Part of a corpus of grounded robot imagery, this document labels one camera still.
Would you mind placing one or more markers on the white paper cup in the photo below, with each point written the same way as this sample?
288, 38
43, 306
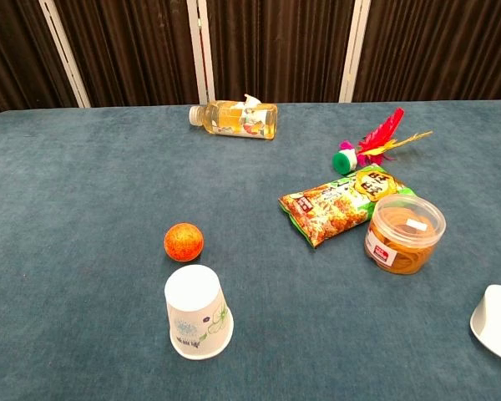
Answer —
196, 309

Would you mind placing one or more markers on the orange ball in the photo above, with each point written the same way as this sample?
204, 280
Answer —
183, 242

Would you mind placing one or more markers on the green orange snack bag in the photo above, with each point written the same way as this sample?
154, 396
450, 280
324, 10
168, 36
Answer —
330, 209

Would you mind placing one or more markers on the yellow tea plastic bottle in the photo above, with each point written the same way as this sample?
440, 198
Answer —
234, 121

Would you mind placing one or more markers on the colourful feather shuttlecock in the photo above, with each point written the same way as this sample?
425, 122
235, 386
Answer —
344, 162

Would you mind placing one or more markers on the dark brown curtain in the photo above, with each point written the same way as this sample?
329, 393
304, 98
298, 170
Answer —
275, 50

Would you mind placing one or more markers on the blue table cloth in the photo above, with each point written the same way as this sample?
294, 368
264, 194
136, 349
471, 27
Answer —
87, 188

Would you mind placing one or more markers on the white computer mouse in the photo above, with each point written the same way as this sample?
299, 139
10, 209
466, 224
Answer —
497, 321

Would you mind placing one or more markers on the white frame post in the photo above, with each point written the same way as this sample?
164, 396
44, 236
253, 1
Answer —
352, 54
64, 54
200, 50

